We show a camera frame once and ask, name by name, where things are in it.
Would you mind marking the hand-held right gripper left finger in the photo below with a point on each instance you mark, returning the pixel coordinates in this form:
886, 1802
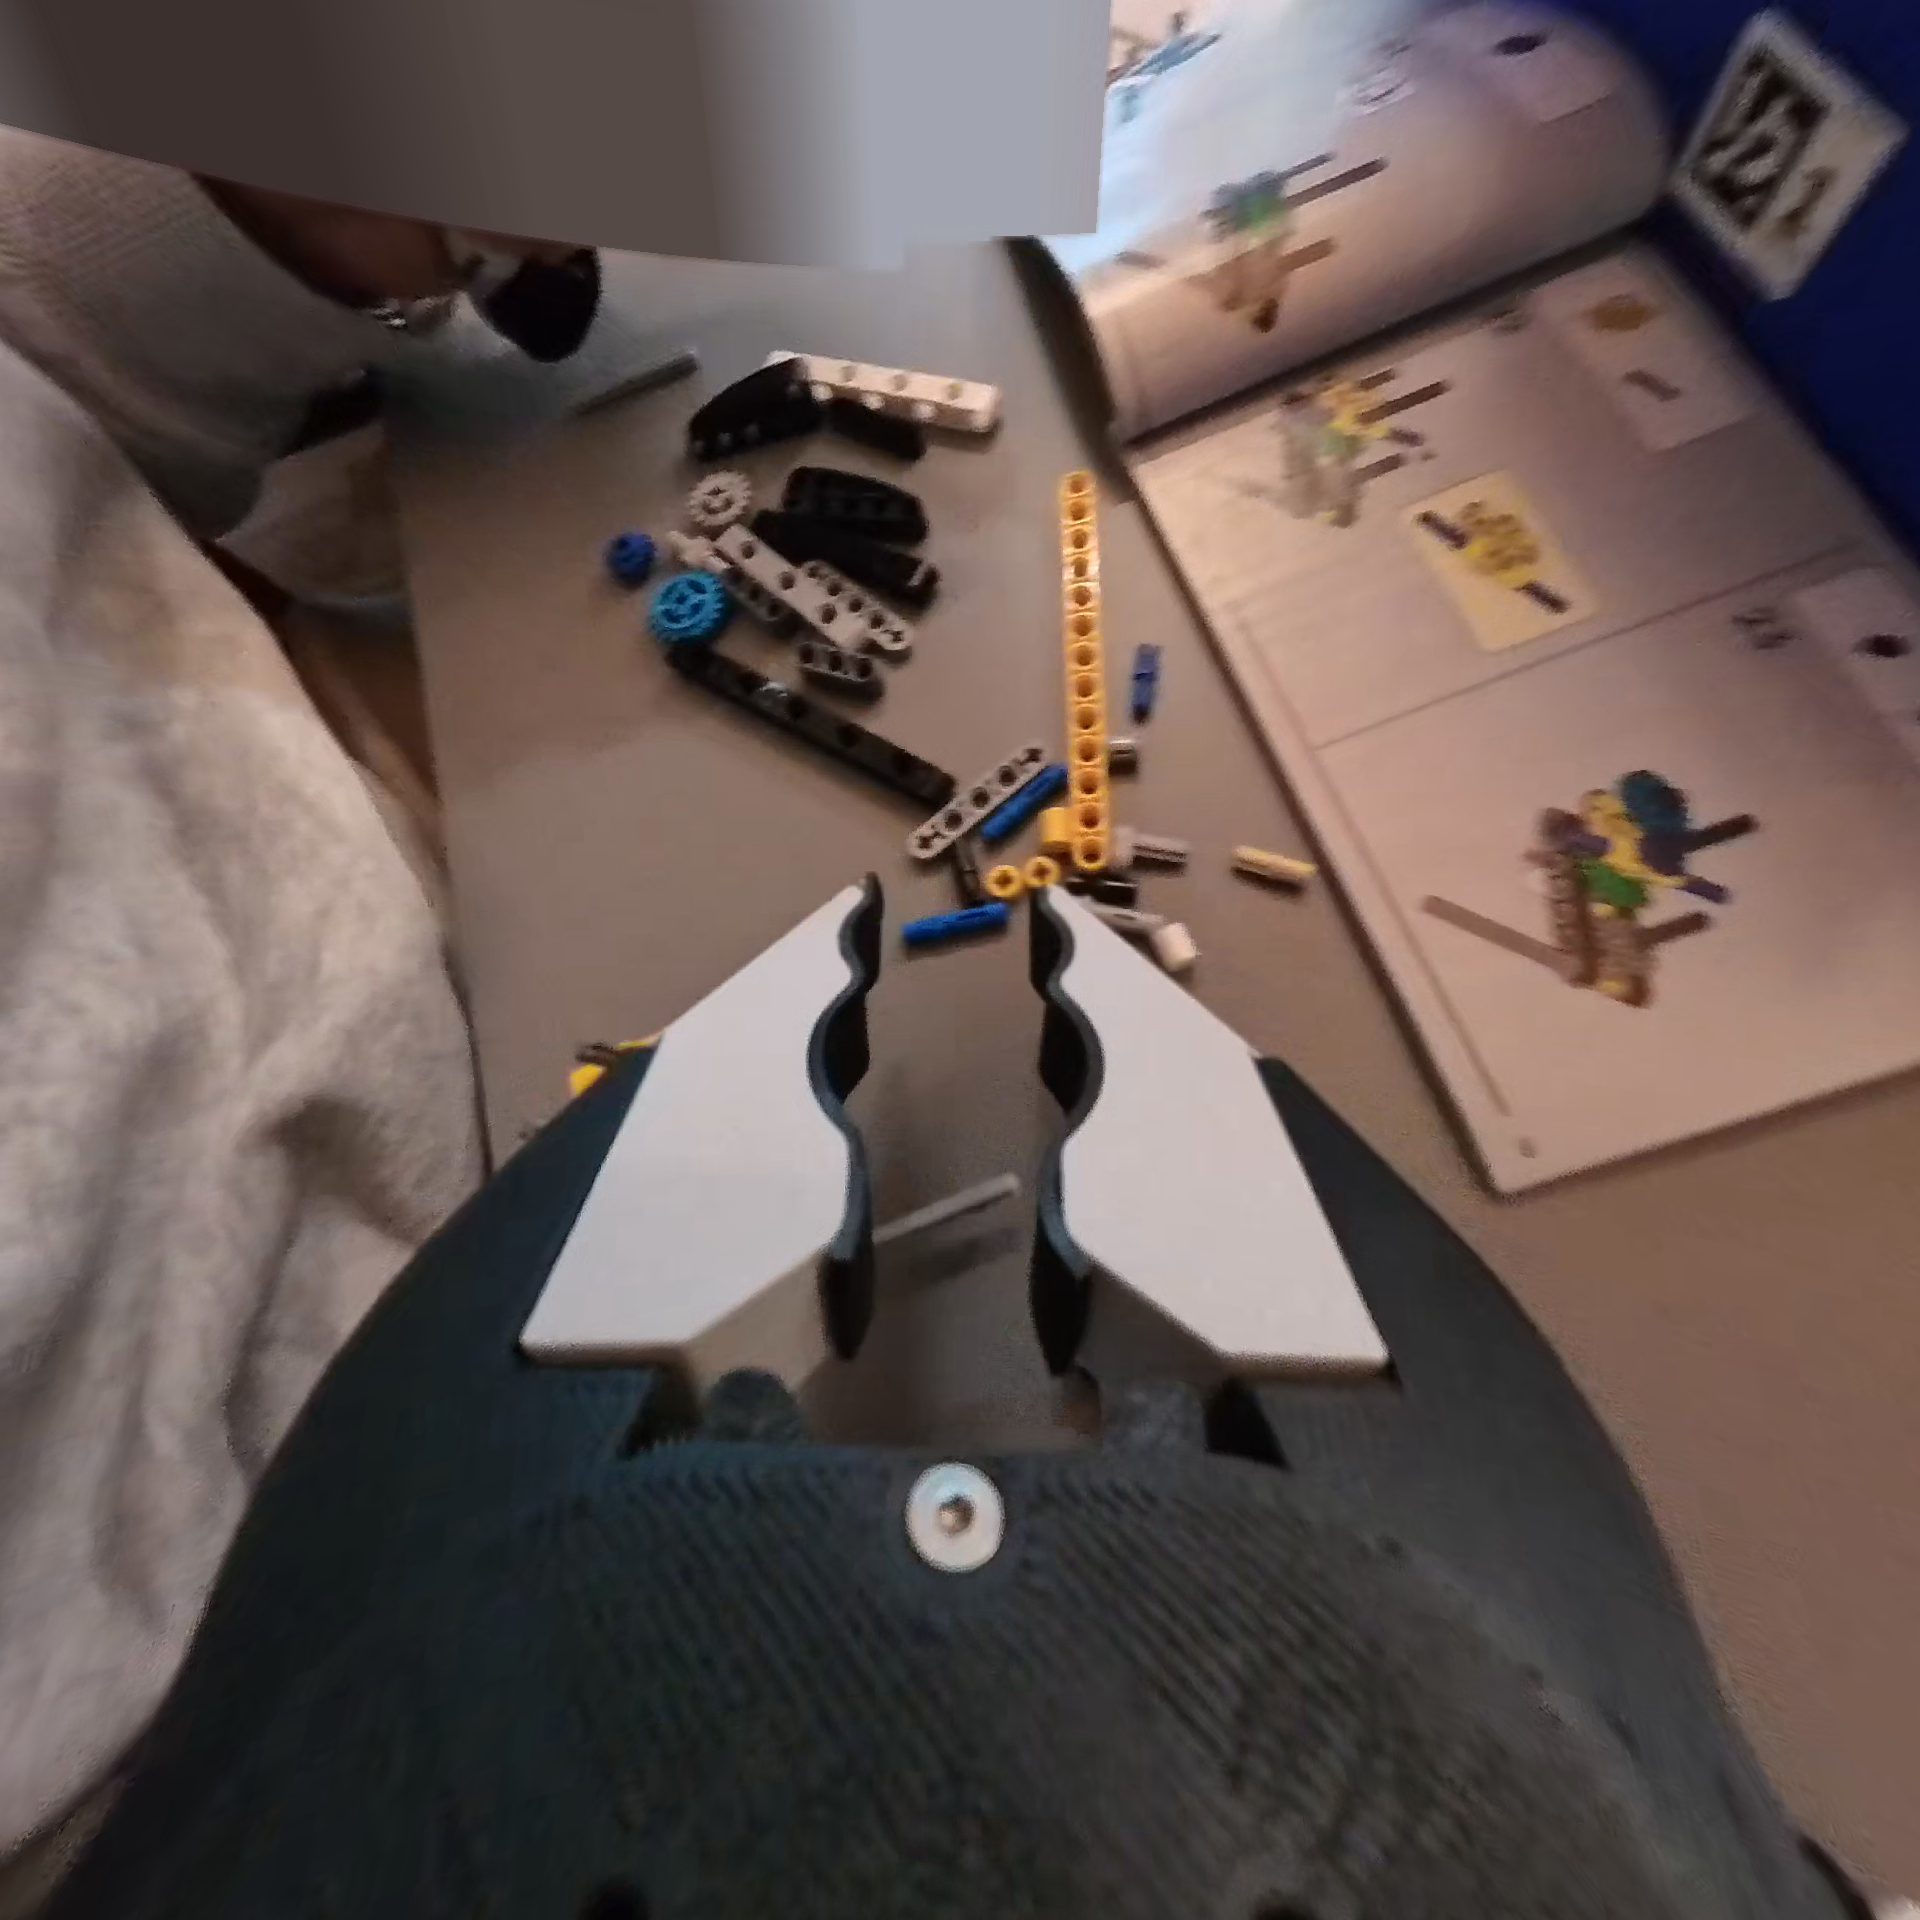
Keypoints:
705, 1170

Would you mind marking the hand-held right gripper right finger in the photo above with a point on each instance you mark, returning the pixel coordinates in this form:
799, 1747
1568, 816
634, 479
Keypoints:
1200, 1201

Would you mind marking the blue lego axle pin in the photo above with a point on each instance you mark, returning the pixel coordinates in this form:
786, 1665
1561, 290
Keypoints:
954, 924

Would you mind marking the long grey lego axle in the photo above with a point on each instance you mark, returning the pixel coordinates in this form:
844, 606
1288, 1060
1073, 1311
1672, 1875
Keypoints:
949, 1210

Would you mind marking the white lego connector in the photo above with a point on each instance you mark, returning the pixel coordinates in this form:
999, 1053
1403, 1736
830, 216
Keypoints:
1175, 943

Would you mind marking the grey lego gear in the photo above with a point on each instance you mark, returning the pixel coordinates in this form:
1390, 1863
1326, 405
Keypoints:
718, 502

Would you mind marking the small blue lego bush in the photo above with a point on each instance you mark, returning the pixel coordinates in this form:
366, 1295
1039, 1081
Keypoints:
630, 558

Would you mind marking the black lego pin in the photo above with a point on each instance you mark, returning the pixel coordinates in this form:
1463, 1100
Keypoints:
1123, 902

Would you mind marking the blue lego gear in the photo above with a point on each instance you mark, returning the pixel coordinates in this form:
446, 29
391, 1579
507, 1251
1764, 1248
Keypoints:
691, 608

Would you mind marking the tan lego pin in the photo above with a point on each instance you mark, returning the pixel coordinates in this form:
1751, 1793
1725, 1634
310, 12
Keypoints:
1274, 866

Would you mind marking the short black lego beam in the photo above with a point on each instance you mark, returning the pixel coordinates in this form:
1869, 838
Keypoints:
879, 432

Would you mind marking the grey lego pin connector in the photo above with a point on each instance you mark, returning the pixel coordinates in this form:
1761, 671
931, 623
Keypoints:
1154, 849

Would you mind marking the white lego beam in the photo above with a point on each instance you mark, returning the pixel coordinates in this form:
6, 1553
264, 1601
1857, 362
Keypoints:
900, 393

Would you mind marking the yellow lego connector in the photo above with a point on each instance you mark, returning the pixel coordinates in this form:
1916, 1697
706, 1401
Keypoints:
1057, 834

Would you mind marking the thin grey lego liftarm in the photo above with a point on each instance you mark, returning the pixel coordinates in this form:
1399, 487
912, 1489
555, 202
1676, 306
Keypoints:
975, 800

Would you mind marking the long black lego beam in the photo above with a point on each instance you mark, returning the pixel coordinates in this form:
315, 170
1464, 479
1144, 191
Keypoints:
811, 721

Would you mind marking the short thin grey lego beam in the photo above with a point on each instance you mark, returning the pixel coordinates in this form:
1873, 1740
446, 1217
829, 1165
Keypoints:
840, 669

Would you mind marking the long yellow lego beam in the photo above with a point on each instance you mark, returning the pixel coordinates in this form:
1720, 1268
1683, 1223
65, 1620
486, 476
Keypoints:
1082, 661

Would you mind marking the lego instruction booklet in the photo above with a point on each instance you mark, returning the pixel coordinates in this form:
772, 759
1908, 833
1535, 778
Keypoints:
1574, 721

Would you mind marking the grey hoodie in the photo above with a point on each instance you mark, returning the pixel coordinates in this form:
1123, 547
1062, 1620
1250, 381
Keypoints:
180, 974

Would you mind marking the blue plastic bin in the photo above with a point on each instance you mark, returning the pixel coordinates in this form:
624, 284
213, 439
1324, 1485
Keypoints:
1861, 390

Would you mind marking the square printed marker tag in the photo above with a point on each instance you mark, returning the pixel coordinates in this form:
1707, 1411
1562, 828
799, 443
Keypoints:
1770, 151

